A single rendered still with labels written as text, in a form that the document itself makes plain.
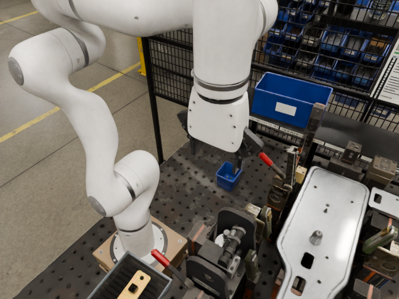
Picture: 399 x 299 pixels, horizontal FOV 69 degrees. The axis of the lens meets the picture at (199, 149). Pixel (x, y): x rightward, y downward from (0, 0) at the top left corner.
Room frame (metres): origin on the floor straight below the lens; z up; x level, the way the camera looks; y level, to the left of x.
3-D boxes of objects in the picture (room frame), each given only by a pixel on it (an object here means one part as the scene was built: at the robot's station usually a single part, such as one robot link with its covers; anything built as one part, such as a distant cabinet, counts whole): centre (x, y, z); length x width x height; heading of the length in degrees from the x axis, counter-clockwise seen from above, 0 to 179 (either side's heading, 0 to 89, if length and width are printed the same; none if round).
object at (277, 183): (0.65, -0.29, 0.88); 0.07 x 0.06 x 0.35; 58
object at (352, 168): (0.78, -0.58, 0.85); 0.12 x 0.03 x 0.30; 58
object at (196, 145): (0.43, 0.02, 1.47); 0.03 x 0.03 x 0.07; 58
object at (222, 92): (0.40, -0.03, 1.62); 0.09 x 0.08 x 0.03; 58
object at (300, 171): (0.70, -0.37, 0.88); 0.04 x 0.04 x 0.36; 58
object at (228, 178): (0.94, -0.14, 0.74); 0.11 x 0.10 x 0.09; 148
